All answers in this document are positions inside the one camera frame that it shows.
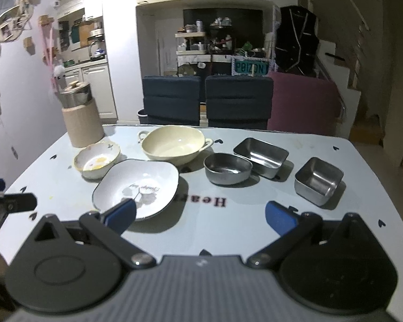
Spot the square steel container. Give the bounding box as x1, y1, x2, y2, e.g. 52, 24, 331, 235
294, 157, 344, 207

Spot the beige canister with steel lid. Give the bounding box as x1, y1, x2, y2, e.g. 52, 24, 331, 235
56, 81, 105, 148

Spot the maroon chair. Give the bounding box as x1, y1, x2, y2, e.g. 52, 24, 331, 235
267, 72, 342, 136

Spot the teal prizon sign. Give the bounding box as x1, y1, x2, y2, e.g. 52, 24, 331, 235
231, 56, 271, 77

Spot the cluttered white shelf unit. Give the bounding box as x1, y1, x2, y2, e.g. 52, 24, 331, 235
175, 20, 208, 77

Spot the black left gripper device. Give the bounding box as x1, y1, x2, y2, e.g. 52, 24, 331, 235
0, 179, 37, 225

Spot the left dark blue chair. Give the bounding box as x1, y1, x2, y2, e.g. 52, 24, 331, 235
142, 76, 202, 126

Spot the rectangular steel container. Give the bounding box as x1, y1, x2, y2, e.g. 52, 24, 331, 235
233, 137, 289, 180

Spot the dark blue chair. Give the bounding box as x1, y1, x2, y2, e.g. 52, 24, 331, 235
205, 76, 274, 130
142, 76, 202, 126

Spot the cream two-handled ceramic bowl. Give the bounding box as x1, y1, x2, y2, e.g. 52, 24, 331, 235
138, 125, 213, 166

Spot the right dark blue chair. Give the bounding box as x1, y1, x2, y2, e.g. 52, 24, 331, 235
205, 76, 274, 130

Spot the round steel bowl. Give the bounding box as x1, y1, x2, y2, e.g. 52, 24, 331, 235
204, 153, 253, 186

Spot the white square plate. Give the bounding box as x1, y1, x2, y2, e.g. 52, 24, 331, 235
92, 159, 180, 221

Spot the small floral ceramic bowl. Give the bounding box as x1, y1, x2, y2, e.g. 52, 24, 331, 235
73, 141, 121, 180

